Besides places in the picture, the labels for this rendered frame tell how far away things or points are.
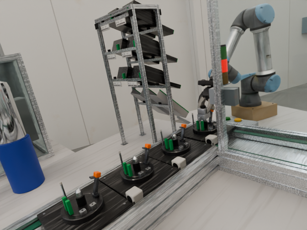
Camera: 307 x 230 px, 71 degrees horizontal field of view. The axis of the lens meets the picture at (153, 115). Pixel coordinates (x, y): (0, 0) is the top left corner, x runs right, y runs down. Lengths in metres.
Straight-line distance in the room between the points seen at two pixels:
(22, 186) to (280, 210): 1.14
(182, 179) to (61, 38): 3.29
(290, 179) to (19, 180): 1.20
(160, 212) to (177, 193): 0.10
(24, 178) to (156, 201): 0.74
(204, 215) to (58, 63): 3.35
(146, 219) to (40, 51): 3.36
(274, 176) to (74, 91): 3.34
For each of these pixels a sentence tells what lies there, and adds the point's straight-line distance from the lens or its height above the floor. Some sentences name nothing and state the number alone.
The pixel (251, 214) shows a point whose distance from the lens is 0.87.
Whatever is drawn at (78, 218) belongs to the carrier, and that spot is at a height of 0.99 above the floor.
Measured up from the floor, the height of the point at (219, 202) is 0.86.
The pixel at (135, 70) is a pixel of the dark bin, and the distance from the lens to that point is 1.26.
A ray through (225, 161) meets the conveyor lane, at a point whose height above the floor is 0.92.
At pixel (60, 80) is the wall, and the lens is 3.82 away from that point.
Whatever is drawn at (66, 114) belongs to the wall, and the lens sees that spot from 3.90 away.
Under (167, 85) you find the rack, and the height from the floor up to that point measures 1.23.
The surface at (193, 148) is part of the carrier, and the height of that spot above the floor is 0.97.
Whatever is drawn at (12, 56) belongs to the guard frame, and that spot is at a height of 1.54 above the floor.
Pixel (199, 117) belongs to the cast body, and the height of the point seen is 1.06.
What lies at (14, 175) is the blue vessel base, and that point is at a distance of 1.29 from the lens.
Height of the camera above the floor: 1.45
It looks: 17 degrees down
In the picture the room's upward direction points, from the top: 10 degrees counter-clockwise
